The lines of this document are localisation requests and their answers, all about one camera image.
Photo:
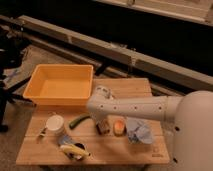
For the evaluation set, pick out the wooden block eraser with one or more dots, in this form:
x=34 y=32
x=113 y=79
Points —
x=103 y=127

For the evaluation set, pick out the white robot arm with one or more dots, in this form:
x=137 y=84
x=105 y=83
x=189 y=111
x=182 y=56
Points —
x=192 y=115

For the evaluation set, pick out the orange peach fruit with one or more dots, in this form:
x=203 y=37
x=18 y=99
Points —
x=119 y=127

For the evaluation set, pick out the green cucumber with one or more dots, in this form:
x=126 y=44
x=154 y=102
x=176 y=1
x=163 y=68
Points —
x=76 y=121

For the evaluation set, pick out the crumpled blue cloth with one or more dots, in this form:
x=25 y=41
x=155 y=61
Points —
x=138 y=131

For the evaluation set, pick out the yellow plastic bin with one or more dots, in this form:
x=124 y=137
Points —
x=60 y=84

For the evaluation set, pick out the white round container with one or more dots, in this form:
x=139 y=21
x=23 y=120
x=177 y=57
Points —
x=55 y=124

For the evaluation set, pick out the blue sponge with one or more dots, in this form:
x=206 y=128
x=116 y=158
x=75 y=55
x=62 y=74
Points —
x=65 y=140

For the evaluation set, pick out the yellow banana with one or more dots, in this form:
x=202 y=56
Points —
x=73 y=149

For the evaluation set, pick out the small metal clip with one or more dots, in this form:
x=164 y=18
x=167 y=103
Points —
x=42 y=133

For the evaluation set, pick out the black tripod stand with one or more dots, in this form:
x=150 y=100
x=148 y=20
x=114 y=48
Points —
x=11 y=57

